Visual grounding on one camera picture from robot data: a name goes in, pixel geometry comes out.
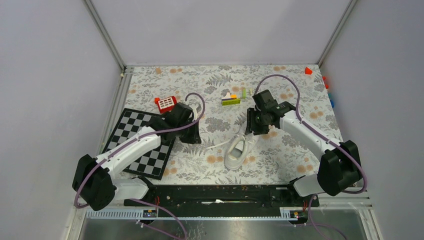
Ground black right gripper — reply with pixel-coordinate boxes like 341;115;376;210
244;107;270;136

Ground white sneaker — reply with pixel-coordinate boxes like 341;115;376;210
206;121;259;171

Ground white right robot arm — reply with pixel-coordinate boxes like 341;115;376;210
245;90;363;206

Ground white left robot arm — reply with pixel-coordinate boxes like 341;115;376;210
72;102;201;211

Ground small green block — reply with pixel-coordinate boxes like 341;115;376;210
241;88;247;100

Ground green toy brick stack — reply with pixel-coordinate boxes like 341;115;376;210
221;92;241;106

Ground red white grid toy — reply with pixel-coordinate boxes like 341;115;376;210
154;96;177;114

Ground floral patterned table mat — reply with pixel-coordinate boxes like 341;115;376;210
125;64;342;185

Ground black white chessboard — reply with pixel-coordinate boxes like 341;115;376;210
97;108;175;180

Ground red triangular block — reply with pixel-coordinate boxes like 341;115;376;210
304;67;313;75

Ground blue toy piece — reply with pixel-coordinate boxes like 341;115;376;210
328;93;335;108

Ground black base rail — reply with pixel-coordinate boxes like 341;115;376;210
142;184;320;212

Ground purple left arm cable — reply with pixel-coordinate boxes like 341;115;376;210
73;92;206;240

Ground grey slotted cable duct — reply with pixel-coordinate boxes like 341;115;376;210
85;205;308;221

